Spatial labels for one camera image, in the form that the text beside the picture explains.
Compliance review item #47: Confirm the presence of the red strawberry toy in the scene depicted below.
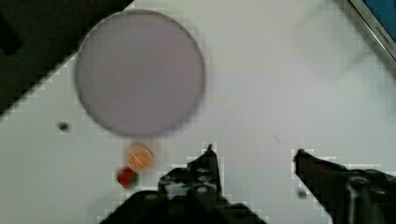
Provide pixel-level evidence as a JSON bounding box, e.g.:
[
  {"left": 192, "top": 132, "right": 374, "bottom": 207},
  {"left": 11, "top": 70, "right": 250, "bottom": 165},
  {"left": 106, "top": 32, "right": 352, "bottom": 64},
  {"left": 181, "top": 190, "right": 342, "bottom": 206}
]
[{"left": 117, "top": 166, "right": 138, "bottom": 189}]

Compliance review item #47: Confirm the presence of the large grey round plate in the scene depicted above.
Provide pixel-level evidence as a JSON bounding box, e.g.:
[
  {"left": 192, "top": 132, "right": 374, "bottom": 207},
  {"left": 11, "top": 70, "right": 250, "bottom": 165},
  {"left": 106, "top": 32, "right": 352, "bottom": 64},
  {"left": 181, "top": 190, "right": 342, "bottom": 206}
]
[{"left": 74, "top": 9, "right": 205, "bottom": 136}]

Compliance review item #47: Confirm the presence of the orange slice toy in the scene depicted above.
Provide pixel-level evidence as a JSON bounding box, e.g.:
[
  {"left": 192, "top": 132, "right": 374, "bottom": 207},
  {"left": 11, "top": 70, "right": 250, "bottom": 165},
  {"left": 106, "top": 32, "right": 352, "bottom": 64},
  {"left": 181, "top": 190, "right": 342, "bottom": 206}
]
[{"left": 126, "top": 143, "right": 154, "bottom": 173}]

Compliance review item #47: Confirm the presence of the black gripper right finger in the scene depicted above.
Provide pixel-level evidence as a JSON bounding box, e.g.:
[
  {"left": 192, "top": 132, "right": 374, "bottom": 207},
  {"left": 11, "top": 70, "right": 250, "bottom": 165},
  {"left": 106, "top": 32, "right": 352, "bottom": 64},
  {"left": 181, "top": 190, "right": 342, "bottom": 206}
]
[{"left": 293, "top": 149, "right": 396, "bottom": 224}]

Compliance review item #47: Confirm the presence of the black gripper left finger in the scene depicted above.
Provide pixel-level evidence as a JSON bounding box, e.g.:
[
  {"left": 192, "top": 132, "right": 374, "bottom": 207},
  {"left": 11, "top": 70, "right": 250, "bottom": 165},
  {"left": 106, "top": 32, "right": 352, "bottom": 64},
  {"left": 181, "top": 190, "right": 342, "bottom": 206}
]
[{"left": 100, "top": 147, "right": 267, "bottom": 224}]

